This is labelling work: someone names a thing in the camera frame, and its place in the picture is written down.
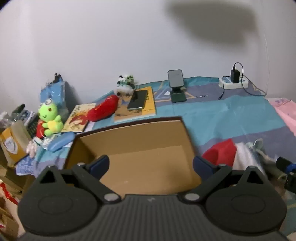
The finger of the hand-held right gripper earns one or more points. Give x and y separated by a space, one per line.
283 163

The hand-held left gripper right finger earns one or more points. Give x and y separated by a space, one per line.
204 165

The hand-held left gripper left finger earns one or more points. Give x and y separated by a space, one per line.
100 163

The grey patterned cloth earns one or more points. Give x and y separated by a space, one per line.
270 160

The red cloth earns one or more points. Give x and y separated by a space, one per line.
222 153

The white towel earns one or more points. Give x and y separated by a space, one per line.
247 155

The brown cardboard box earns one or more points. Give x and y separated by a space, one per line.
148 143

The blue glasses case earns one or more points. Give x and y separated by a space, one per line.
59 142

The comic book with red figure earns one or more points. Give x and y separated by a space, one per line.
77 118

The blue striped bedsheet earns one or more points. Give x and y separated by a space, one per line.
219 115

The pink cloth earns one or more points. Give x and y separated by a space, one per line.
284 109

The red plush pouch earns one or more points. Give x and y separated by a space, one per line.
104 109

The small white plush toy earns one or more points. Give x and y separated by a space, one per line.
31 148

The yellow book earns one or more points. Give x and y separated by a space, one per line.
149 111

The green frog plush toy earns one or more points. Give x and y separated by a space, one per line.
48 113

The black smartphone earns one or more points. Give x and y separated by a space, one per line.
138 99

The blue checked cloth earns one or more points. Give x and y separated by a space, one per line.
24 165

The green phone stand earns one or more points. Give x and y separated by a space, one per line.
178 92

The white power strip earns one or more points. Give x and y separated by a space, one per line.
227 85

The blue plastic bag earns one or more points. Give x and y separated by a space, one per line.
54 92

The panda plush toy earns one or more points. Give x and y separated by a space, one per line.
124 82

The yellow cardboard box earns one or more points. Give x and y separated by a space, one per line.
11 143

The brown cardboard carton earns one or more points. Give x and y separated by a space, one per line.
10 177

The black charger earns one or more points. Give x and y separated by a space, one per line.
235 75

